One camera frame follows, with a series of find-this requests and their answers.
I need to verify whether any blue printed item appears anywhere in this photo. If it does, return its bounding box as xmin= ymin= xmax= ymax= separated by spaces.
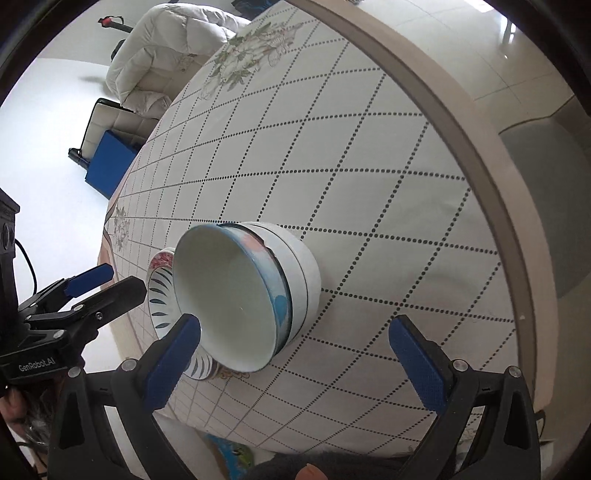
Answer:
xmin=205 ymin=434 xmax=259 ymax=480

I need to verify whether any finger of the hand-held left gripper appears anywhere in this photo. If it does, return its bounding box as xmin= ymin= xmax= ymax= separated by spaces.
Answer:
xmin=17 ymin=264 xmax=115 ymax=315
xmin=25 ymin=276 xmax=148 ymax=344

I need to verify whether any white quilted jacket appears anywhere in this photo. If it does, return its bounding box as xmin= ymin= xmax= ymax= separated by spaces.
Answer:
xmin=105 ymin=2 xmax=252 ymax=116

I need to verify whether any black frame chair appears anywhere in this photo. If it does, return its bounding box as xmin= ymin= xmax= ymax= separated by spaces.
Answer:
xmin=68 ymin=97 xmax=160 ymax=169

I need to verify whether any blue leaf pattern plate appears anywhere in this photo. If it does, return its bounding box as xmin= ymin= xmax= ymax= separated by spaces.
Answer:
xmin=147 ymin=262 xmax=221 ymax=382

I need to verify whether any black cable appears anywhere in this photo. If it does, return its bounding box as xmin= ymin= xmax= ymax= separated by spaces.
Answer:
xmin=14 ymin=237 xmax=38 ymax=301

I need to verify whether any blue and pink dotted bowl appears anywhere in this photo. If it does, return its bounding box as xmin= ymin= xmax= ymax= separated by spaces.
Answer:
xmin=173 ymin=224 xmax=294 ymax=374

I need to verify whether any patterned tablecloth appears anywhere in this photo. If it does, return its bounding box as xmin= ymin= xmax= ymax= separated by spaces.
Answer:
xmin=99 ymin=0 xmax=519 ymax=455

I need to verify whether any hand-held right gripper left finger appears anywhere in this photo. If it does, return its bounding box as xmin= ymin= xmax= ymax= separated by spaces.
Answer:
xmin=46 ymin=313 xmax=202 ymax=480

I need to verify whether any blue box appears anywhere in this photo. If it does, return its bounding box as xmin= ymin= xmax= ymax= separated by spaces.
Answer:
xmin=85 ymin=130 xmax=140 ymax=200

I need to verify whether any large white bowl dark rim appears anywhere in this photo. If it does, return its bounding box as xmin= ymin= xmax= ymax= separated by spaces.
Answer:
xmin=221 ymin=222 xmax=308 ymax=347

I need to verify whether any red and black tool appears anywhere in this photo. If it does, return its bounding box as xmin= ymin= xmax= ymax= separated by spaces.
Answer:
xmin=98 ymin=16 xmax=133 ymax=34

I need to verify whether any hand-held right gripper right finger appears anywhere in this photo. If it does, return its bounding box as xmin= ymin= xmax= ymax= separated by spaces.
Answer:
xmin=389 ymin=315 xmax=542 ymax=480

